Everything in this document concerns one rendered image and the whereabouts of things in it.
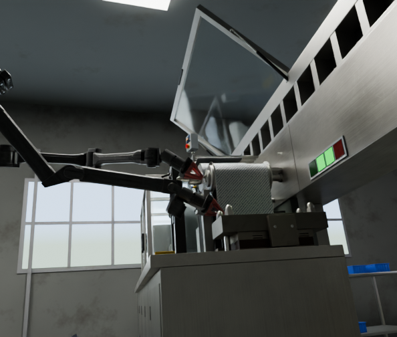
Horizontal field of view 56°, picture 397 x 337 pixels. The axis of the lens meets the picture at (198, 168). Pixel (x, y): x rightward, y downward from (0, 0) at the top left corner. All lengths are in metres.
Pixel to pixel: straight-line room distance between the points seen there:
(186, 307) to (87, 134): 4.25
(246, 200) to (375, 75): 0.70
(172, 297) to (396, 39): 0.95
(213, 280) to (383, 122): 0.68
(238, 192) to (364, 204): 5.13
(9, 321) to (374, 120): 4.30
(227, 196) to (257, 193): 0.13
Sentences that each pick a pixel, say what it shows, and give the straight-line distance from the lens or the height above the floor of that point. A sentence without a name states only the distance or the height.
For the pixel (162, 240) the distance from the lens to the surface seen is 2.51.
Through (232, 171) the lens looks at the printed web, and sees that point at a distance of 1.59.
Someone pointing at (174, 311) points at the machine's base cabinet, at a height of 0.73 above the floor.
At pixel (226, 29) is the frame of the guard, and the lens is 1.78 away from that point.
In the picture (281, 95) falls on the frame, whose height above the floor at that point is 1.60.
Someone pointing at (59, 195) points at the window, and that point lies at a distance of 4.93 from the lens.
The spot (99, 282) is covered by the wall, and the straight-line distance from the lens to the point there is 4.77.
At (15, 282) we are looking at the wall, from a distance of 4.81.
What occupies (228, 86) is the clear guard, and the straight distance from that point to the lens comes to 2.04.
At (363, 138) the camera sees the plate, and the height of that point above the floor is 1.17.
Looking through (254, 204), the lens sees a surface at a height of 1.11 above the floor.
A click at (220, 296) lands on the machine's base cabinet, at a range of 1.21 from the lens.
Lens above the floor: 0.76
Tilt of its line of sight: 19 degrees up
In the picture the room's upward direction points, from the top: 5 degrees counter-clockwise
